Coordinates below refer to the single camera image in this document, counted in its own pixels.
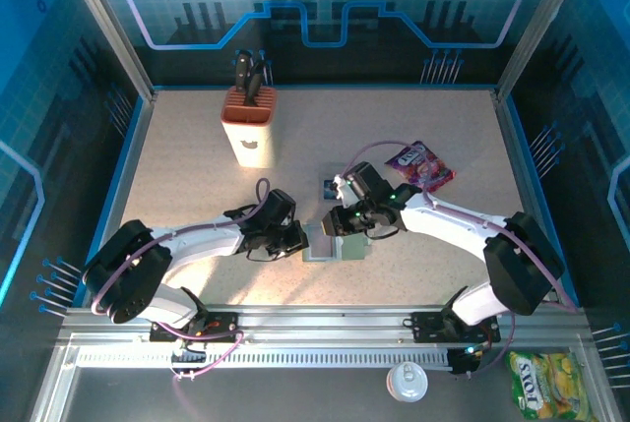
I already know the green card holder wallet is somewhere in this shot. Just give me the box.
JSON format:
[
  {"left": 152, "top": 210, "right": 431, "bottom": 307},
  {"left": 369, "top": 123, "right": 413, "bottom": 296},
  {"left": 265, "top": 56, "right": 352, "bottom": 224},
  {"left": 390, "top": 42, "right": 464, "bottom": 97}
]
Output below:
[{"left": 301, "top": 223, "right": 368, "bottom": 265}]

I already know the purple candy bag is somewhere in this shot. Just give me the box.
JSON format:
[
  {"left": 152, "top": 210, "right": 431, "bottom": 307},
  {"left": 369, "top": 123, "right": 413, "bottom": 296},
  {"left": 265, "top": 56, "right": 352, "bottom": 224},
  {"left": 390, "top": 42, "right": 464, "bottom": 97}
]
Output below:
[{"left": 384, "top": 140, "right": 458, "bottom": 194}]

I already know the cream knife block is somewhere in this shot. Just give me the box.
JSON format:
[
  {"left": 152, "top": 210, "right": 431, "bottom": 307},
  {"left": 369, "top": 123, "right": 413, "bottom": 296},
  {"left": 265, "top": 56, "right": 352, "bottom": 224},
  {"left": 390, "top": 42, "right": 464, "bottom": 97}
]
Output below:
[{"left": 220, "top": 86, "right": 280, "bottom": 169}]

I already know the black electronics box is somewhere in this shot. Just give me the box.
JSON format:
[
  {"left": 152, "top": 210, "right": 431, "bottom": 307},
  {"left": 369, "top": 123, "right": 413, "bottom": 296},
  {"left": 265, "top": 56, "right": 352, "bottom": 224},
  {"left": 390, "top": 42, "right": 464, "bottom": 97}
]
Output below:
[{"left": 448, "top": 346, "right": 486, "bottom": 377}]

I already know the yellow green candy bag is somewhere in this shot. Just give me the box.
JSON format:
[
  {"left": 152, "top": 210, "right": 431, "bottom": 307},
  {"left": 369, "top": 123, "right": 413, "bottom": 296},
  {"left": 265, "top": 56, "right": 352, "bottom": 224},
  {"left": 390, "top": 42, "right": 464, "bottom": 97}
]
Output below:
[{"left": 506, "top": 351, "right": 590, "bottom": 421}]

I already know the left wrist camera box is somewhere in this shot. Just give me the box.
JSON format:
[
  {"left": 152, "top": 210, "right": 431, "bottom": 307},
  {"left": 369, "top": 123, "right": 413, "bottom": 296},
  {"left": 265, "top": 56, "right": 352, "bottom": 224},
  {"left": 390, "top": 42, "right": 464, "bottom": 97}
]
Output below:
[{"left": 263, "top": 189, "right": 298, "bottom": 226}]

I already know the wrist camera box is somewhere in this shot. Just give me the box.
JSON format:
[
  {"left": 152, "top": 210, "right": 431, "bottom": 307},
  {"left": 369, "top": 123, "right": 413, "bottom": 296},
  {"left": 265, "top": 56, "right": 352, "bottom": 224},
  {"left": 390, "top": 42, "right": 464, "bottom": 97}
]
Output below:
[
  {"left": 334, "top": 161, "right": 383, "bottom": 207},
  {"left": 263, "top": 189, "right": 298, "bottom": 226}
]

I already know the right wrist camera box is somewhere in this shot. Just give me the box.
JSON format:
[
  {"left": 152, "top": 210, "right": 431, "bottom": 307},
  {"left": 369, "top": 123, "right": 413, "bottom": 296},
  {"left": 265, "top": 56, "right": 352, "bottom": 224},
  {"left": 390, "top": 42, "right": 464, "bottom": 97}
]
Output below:
[{"left": 334, "top": 161, "right": 383, "bottom": 207}]

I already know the aluminium frame rail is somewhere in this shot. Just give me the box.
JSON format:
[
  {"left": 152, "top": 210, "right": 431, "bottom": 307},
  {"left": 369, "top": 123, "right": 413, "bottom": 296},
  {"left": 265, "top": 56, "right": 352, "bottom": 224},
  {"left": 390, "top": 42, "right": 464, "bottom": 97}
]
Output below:
[{"left": 56, "top": 304, "right": 592, "bottom": 344}]

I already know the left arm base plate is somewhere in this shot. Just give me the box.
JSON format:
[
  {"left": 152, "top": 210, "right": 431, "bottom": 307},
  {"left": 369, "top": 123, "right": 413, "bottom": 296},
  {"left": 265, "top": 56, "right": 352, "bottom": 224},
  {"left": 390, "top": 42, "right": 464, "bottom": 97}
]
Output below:
[{"left": 149, "top": 311, "right": 240, "bottom": 343}]

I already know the white slotted cable duct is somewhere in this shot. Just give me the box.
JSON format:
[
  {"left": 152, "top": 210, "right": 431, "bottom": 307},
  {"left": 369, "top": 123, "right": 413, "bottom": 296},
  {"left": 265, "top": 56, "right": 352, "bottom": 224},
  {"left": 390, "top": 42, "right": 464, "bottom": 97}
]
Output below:
[{"left": 76, "top": 348, "right": 452, "bottom": 370}]

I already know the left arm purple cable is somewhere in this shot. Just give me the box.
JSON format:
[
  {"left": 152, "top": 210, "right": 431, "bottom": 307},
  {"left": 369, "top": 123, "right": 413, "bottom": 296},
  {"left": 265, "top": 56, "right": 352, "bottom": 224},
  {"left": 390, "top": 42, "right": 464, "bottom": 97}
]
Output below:
[{"left": 91, "top": 177, "right": 272, "bottom": 383}]

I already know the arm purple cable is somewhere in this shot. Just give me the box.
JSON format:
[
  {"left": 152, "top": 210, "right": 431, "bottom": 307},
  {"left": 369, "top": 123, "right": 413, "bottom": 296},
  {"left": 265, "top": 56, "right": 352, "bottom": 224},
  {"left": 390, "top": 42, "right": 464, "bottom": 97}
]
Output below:
[
  {"left": 91, "top": 177, "right": 272, "bottom": 383},
  {"left": 344, "top": 141, "right": 577, "bottom": 375}
]

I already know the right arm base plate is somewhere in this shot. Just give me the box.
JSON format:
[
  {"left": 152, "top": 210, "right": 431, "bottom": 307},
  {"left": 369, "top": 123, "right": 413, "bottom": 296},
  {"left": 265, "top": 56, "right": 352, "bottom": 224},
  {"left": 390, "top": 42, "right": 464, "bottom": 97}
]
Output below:
[{"left": 410, "top": 311, "right": 502, "bottom": 344}]

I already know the black handled knife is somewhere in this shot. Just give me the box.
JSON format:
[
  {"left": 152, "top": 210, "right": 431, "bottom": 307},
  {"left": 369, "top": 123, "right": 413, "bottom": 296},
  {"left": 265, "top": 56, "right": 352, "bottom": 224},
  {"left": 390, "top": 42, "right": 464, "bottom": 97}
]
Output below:
[
  {"left": 243, "top": 60, "right": 268, "bottom": 107},
  {"left": 233, "top": 49, "right": 254, "bottom": 93}
]

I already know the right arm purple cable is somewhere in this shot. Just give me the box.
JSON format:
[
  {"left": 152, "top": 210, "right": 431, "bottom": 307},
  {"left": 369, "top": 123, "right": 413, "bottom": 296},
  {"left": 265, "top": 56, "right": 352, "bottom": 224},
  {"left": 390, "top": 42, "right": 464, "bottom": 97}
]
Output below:
[{"left": 344, "top": 141, "right": 577, "bottom": 375}]

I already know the aluminium frame post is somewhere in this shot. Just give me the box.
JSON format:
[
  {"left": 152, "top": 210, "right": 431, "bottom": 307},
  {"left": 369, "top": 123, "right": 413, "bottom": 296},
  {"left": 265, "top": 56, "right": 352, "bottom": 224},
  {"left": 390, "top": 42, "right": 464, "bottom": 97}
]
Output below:
[
  {"left": 53, "top": 0, "right": 158, "bottom": 101},
  {"left": 494, "top": 0, "right": 595, "bottom": 101}
]

